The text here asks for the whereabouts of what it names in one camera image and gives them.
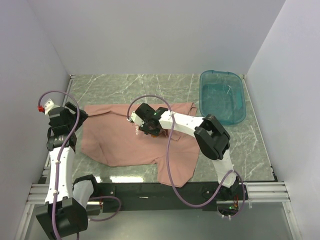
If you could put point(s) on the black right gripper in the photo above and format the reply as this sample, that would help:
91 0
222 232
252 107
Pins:
144 129

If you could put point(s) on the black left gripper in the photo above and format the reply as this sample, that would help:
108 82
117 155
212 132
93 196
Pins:
73 108

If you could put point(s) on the pink t shirt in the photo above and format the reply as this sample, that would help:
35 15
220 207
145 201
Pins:
109 138

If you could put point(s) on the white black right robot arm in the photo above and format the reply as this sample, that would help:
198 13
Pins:
212 138

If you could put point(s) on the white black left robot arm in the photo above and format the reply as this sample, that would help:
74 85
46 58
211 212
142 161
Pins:
64 212

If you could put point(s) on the teal transparent plastic bin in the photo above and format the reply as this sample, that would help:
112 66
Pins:
221 94

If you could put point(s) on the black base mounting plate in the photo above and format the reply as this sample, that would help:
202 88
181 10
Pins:
155 196

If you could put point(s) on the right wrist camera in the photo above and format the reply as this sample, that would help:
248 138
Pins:
134 118

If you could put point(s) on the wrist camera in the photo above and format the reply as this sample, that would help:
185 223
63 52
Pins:
48 106
134 118

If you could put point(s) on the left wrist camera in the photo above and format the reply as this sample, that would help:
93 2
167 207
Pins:
48 106

